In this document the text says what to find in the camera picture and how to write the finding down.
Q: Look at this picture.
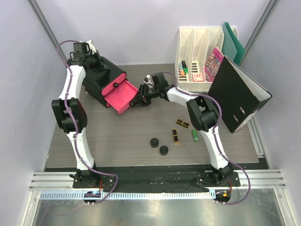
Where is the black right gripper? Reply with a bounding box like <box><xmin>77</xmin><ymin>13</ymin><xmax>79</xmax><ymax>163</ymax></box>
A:
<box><xmin>131</xmin><ymin>84</ymin><xmax>160</xmax><ymax>108</ymax></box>

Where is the black drawer cabinet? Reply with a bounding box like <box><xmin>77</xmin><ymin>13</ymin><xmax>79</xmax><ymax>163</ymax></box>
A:
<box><xmin>83</xmin><ymin>56</ymin><xmax>125</xmax><ymax>108</ymax></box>

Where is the gold black lipstick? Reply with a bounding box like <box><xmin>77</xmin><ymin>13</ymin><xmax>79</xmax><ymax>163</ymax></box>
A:
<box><xmin>176</xmin><ymin>119</ymin><xmax>190</xmax><ymax>128</ymax></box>
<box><xmin>172</xmin><ymin>129</ymin><xmax>179</xmax><ymax>144</ymax></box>

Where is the green lip balm tube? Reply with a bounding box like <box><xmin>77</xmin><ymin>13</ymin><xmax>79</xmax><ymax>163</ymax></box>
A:
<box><xmin>191</xmin><ymin>129</ymin><xmax>198</xmax><ymax>142</ymax></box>

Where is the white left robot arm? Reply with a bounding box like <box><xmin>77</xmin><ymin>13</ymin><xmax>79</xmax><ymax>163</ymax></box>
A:
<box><xmin>51</xmin><ymin>40</ymin><xmax>101</xmax><ymax>188</ymax></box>

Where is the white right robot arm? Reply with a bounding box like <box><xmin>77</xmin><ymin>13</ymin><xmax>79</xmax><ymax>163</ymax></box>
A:
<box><xmin>129</xmin><ymin>73</ymin><xmax>233</xmax><ymax>186</ymax></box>

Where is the black round compact right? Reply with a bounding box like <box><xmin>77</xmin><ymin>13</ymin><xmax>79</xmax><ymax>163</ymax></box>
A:
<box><xmin>159</xmin><ymin>145</ymin><xmax>169</xmax><ymax>156</ymax></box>

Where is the pink sticky note pad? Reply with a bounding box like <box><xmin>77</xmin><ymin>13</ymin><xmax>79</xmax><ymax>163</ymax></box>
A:
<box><xmin>191</xmin><ymin>73</ymin><xmax>206</xmax><ymax>82</ymax></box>

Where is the white mesh file organizer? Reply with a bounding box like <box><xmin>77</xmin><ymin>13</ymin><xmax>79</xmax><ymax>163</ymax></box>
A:
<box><xmin>174</xmin><ymin>26</ymin><xmax>238</xmax><ymax>92</ymax></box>

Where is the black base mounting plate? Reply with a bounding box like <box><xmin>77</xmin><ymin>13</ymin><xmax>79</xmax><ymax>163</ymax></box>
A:
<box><xmin>72</xmin><ymin>165</ymin><xmax>240</xmax><ymax>193</ymax></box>

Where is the pink sticker booklet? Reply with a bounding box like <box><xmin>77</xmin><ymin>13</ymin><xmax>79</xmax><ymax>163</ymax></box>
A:
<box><xmin>204</xmin><ymin>47</ymin><xmax>224</xmax><ymax>82</ymax></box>

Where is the black lever arch binder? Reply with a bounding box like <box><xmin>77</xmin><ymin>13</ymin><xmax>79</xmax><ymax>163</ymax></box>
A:
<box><xmin>208</xmin><ymin>56</ymin><xmax>272</xmax><ymax>133</ymax></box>

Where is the teal plastic folder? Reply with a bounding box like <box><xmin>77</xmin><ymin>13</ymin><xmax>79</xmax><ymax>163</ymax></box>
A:
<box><xmin>222</xmin><ymin>22</ymin><xmax>246</xmax><ymax>66</ymax></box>

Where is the aluminium frame rail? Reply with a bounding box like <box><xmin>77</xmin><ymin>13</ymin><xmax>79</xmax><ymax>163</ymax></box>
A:
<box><xmin>30</xmin><ymin>169</ymin><xmax>286</xmax><ymax>200</ymax></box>

